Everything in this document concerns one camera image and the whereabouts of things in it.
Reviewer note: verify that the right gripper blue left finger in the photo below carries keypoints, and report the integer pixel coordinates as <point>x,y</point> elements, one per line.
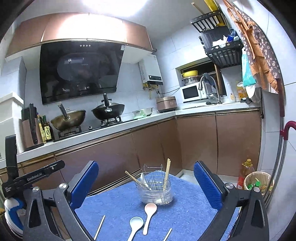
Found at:
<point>81,184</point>

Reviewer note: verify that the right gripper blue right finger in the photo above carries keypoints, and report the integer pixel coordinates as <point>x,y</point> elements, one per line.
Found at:
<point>211,185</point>

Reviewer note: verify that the wooden chopstick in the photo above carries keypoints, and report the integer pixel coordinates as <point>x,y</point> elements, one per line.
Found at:
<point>166,175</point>
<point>167,172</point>
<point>99,228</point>
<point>167,235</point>
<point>134,179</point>

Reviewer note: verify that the pink ceramic spoon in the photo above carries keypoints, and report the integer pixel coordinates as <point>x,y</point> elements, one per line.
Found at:
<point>150,210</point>

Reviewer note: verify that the light blue ceramic spoon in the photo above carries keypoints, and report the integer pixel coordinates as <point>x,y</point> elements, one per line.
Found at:
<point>136,223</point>

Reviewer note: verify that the white ceramic spoon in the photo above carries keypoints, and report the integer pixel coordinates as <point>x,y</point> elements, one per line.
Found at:
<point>143,182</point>

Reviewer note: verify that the chrome kitchen faucet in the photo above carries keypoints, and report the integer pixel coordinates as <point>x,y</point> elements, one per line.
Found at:
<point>209,85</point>

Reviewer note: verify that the left hand blue white glove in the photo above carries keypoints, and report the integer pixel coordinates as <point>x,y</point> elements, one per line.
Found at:
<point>15,215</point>

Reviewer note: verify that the cooking oil bottle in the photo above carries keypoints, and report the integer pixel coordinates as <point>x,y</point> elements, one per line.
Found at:
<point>247,168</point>

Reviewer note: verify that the blue terry towel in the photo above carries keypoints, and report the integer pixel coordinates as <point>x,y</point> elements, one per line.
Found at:
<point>189,213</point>

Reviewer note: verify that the wicker waste basket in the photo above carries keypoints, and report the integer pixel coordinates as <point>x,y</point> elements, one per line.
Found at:
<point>259,179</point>

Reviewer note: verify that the brown thermos kettle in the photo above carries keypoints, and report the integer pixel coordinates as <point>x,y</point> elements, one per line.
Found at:
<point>31,130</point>

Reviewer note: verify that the olive oil bottle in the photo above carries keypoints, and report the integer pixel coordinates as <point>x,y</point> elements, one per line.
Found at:
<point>46,129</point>

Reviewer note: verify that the bronze wok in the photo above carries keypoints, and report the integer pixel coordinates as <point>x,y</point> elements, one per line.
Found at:
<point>68,120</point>

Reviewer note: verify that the black wok with lid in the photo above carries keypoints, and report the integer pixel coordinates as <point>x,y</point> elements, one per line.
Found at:
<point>108,109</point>

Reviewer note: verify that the brown rice cooker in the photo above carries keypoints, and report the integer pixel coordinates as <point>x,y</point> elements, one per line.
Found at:
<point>166,104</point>

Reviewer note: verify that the white microwave oven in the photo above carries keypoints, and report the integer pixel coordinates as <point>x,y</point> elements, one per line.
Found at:
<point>192,92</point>

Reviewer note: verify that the steel bowl on counter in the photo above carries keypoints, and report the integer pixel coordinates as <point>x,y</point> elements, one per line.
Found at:
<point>143,112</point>

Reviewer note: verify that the teal hanging cloth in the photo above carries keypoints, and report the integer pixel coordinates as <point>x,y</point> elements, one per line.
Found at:
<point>247,77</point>

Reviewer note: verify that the yellow bowl on shelf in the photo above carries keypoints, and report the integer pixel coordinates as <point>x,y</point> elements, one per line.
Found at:
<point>191,73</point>

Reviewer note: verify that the black range hood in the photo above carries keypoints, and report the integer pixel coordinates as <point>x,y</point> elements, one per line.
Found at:
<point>71,69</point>

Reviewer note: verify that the white gas water heater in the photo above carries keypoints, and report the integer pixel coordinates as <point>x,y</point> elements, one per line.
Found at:
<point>150,71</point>

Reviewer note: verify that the orange patterned apron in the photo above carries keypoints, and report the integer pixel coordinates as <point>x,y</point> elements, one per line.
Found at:
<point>263,62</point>

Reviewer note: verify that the clear wire utensil holder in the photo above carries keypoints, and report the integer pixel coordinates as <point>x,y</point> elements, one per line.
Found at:
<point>160,184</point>

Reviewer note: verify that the red handled umbrella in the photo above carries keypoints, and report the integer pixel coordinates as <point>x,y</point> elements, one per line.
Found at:
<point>285,131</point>

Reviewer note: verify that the black wall dish rack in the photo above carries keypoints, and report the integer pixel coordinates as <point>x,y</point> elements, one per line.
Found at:
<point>219,41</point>

